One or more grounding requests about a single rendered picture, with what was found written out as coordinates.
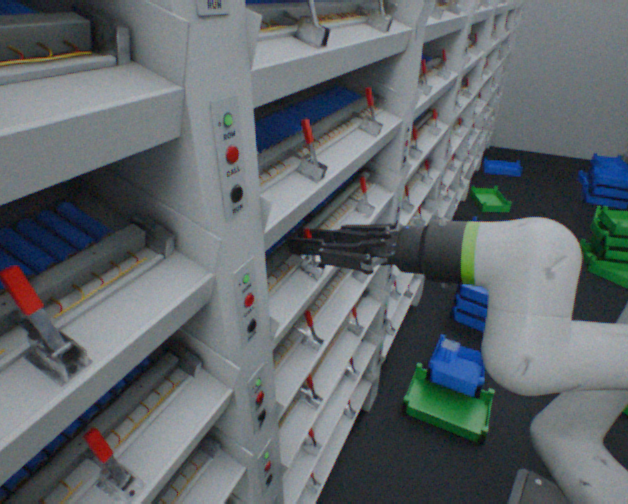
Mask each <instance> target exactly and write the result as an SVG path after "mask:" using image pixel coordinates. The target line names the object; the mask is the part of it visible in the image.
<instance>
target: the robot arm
mask: <svg viewBox="0 0 628 504"><path fill-rule="evenodd" d="M304 229H305V228H298V229H297V234H298V237H289V238H287V242H288V246H289V250H290V253H291V254H302V255H313V256H319V258H320V263H321V264H322V265H328V266H334V267H340V268H346V269H352V270H358V271H361V272H363V273H365V274H368V275H371V274H373V273H374V269H373V268H375V267H376V266H378V265H382V266H386V265H395V266H396V267H397V268H398V270H399V271H400V272H403V273H411V274H421V275H424V277H425V279H426V280H427V281H434V282H438V283H441V284H442V288H447V287H448V284H462V285H471V286H479V287H483V288H485V289H486V290H487V291H488V295H489V297H488V310H487V317H486V324H485V330H484V335H483V340H482V346H481V355H482V360H483V363H484V366H485V368H486V370H487V372H488V373H489V375H490V376H491V377H492V378H493V379H494V380H495V381H496V382H497V383H498V384H499V385H500V386H502V387H503V388H505V389H507V390H508V391H511V392H513V393H516V394H519V395H525V396H538V395H545V394H552V393H561V392H562V393H561V394H560V395H559V396H558V397H557V398H555V399H554V400H553V401H552V402H551V403H550V404H549V405H548V406H547V407H546V408H545V409H544V410H542V411H541V412H540V413H539V414H538V415H537V416H536V417H535V418H534V419H533V421H532V423H531V426H530V439H531V443H532V445H533V447H534V449H535V451H536V452H537V454H538V455H539V457H540V458H541V460H542V461H543V463H544V465H545V466H546V468H547V469H548V471H549V472H550V474H551V475H552V477H553V478H554V480H555V482H556V483H557V485H558V486H559V488H560V489H561V491H562V492H563V494H564V496H565V497H566V499H567V500H568V502H569V504H628V471H627V470H626V469H625V468H624V467H622V466H621V465H620V464H619V463H618V462H617V461H616V460H615V459H614V458H613V456H612V455H611V454H610V453H609V452H608V450H607V449H606V448H605V447H604V445H603V438H604V436H605V435H606V433H607V432H608V430H609V429H610V427H611V426H612V424H613V423H614V422H615V420H616V419H617V418H618V416H619V415H620V414H621V412H622V411H623V410H624V408H625V407H626V406H627V405H628V302H627V305H626V307H625V308H624V310H623V312H622V313H621V315H620V317H619V318H618V320H617V322H616V323H615V324H608V323H595V322H586V321H571V317H572V311H573V306H574V299H575V293H576V287H577V282H578V277H579V273H580V268H581V263H582V254H581V249H580V246H579V243H578V241H577V240H576V238H575V237H574V235H573V234H572V233H571V232H570V231H569V230H568V229H567V228H566V227H564V226H563V225H561V224H559V223H557V222H555V221H553V220H549V219H545V218H537V217H533V218H525V219H519V220H513V221H504V222H465V221H445V218H440V221H438V220H432V221H431V222H430V223H429V224H428V226H424V225H404V226H403V227H402V228H401V229H400V231H397V226H396V223H388V224H343V225H341V228H340V229H334V230H325V229H309V230H310V234H311V237H312V238H304V235H303V232H302V231H303V230H304ZM348 229H349V230H348Z"/></svg>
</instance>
